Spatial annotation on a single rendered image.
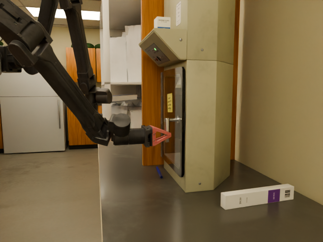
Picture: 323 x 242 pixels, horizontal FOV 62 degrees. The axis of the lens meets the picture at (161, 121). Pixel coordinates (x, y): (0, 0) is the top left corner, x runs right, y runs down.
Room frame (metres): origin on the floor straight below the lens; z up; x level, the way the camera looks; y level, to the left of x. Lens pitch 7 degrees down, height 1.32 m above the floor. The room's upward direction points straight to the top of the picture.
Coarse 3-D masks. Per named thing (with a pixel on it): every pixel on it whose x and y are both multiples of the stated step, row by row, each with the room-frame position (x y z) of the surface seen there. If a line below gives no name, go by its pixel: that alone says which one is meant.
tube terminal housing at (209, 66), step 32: (192, 0) 0.93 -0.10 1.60; (224, 0) 1.01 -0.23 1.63; (192, 32) 0.93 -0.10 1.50; (224, 32) 1.02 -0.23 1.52; (192, 64) 0.93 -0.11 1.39; (224, 64) 1.03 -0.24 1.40; (192, 96) 0.93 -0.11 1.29; (224, 96) 1.04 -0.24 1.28; (192, 128) 0.94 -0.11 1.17; (224, 128) 1.05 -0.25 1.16; (192, 160) 0.94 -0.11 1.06; (224, 160) 1.06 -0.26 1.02
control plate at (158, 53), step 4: (152, 44) 1.03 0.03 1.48; (148, 48) 1.12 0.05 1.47; (152, 48) 1.07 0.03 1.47; (156, 48) 1.03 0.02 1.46; (148, 52) 1.17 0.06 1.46; (152, 52) 1.12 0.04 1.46; (156, 52) 1.07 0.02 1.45; (160, 52) 1.03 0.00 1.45; (152, 56) 1.16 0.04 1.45; (156, 56) 1.12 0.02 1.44; (160, 56) 1.07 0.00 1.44; (164, 56) 1.03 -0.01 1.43; (156, 60) 1.17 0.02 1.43; (164, 60) 1.07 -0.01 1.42; (168, 60) 1.03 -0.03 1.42
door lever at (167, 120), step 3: (177, 117) 0.98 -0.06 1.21; (165, 120) 0.96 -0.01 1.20; (168, 120) 0.96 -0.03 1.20; (171, 120) 0.97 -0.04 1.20; (174, 120) 0.97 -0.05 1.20; (177, 120) 0.97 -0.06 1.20; (165, 123) 0.96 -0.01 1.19; (168, 123) 0.96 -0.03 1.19; (165, 126) 0.96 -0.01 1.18; (168, 126) 0.96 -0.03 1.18; (165, 129) 0.96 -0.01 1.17; (168, 129) 0.96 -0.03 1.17; (165, 135) 0.96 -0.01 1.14; (168, 138) 0.96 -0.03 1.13; (165, 141) 0.96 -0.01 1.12; (168, 141) 0.96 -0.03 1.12
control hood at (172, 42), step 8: (152, 32) 0.93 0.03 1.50; (160, 32) 0.91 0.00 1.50; (168, 32) 0.91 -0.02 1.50; (176, 32) 0.92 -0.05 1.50; (184, 32) 0.93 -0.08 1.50; (144, 40) 1.08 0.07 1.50; (152, 40) 0.99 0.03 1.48; (160, 40) 0.93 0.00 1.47; (168, 40) 0.91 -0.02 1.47; (176, 40) 0.92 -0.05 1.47; (184, 40) 0.93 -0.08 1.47; (144, 48) 1.17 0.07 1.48; (160, 48) 1.00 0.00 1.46; (168, 48) 0.93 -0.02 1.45; (176, 48) 0.92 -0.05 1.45; (184, 48) 0.93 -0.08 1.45; (168, 56) 0.99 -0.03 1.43; (176, 56) 0.92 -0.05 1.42; (184, 56) 0.93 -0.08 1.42; (160, 64) 1.18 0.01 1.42; (168, 64) 1.11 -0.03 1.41
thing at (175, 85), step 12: (168, 72) 1.12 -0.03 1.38; (180, 72) 0.96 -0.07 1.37; (168, 84) 1.12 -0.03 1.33; (180, 84) 0.95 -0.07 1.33; (180, 96) 0.95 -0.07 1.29; (180, 108) 0.95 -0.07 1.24; (180, 120) 0.95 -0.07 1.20; (180, 132) 0.95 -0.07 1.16; (168, 144) 1.11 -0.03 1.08; (180, 144) 0.95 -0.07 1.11; (168, 156) 1.11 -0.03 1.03; (180, 156) 0.95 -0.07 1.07; (180, 168) 0.95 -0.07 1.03
